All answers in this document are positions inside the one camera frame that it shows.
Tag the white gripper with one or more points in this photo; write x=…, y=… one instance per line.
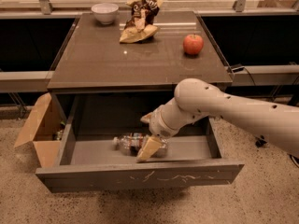
x=157, y=125

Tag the clear plastic water bottle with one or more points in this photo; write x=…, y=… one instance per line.
x=129, y=144

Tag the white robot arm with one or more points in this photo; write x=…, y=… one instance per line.
x=195, y=99

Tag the open grey top drawer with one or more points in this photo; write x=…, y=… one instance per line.
x=88, y=160

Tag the grey cabinet with glass top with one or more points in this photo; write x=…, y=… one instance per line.
x=98, y=73

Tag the red apple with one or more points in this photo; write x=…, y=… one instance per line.
x=193, y=44

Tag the open cardboard box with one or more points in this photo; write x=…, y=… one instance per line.
x=43, y=129

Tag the crumpled brown chip bag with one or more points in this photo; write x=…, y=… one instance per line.
x=140, y=26

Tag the black wheeled stand base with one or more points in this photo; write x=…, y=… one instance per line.
x=260, y=142

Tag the white ceramic bowl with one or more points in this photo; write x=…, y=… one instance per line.
x=105, y=13

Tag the black shoe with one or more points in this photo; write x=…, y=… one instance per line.
x=295, y=160

